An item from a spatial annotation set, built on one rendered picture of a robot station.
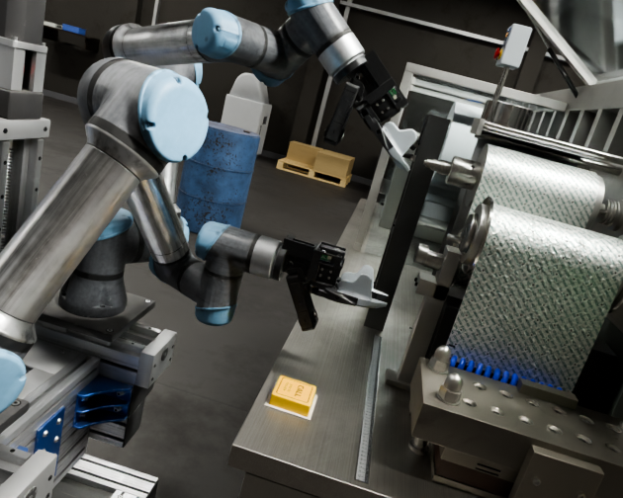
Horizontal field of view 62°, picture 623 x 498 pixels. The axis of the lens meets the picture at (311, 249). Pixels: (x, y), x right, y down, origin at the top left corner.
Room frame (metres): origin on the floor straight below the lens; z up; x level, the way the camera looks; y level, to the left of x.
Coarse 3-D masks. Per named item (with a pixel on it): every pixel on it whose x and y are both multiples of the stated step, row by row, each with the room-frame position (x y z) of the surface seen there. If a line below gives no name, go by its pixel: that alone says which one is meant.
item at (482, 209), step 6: (480, 204) 0.96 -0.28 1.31; (474, 210) 1.00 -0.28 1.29; (480, 210) 0.94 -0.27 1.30; (486, 210) 0.93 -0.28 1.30; (480, 216) 0.92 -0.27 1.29; (486, 216) 0.92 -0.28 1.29; (480, 222) 0.91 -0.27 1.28; (480, 228) 0.90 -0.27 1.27; (480, 234) 0.90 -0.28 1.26; (474, 240) 0.90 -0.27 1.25; (480, 240) 0.90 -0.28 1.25; (474, 246) 0.90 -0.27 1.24; (462, 252) 0.97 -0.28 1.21; (468, 252) 0.92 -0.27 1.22; (474, 252) 0.90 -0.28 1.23; (462, 258) 0.95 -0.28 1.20; (468, 258) 0.91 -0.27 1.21; (468, 264) 0.93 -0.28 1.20
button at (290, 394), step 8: (280, 376) 0.85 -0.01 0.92; (280, 384) 0.82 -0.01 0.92; (288, 384) 0.83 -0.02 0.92; (296, 384) 0.84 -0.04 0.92; (304, 384) 0.84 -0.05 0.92; (272, 392) 0.79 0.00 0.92; (280, 392) 0.80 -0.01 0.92; (288, 392) 0.80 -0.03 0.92; (296, 392) 0.81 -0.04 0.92; (304, 392) 0.82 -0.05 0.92; (312, 392) 0.82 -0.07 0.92; (272, 400) 0.79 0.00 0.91; (280, 400) 0.79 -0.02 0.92; (288, 400) 0.78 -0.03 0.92; (296, 400) 0.79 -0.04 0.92; (304, 400) 0.79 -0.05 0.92; (288, 408) 0.78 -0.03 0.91; (296, 408) 0.78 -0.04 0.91; (304, 408) 0.78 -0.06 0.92
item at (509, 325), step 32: (480, 288) 0.89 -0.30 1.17; (512, 288) 0.88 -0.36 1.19; (480, 320) 0.89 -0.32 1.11; (512, 320) 0.88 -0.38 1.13; (544, 320) 0.88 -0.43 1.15; (576, 320) 0.87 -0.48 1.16; (480, 352) 0.89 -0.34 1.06; (512, 352) 0.88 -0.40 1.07; (544, 352) 0.87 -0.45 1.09; (576, 352) 0.87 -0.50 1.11
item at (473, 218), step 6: (468, 216) 0.98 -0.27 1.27; (474, 216) 0.94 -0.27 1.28; (468, 222) 0.96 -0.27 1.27; (474, 222) 0.93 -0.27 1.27; (468, 228) 0.94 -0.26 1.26; (474, 228) 0.92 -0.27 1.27; (462, 234) 0.98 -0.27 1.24; (468, 234) 0.92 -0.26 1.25; (474, 234) 0.92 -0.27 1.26; (462, 240) 0.96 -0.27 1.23; (468, 240) 0.92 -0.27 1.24; (462, 246) 0.93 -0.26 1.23; (468, 246) 0.92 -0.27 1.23
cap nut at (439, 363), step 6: (438, 348) 0.83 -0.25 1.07; (444, 348) 0.82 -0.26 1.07; (438, 354) 0.82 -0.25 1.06; (444, 354) 0.81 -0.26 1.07; (450, 354) 0.82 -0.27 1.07; (432, 360) 0.82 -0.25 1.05; (438, 360) 0.81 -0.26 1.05; (444, 360) 0.81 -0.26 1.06; (432, 366) 0.82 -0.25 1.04; (438, 366) 0.81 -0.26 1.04; (444, 366) 0.81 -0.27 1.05; (438, 372) 0.81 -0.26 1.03; (444, 372) 0.81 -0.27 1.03
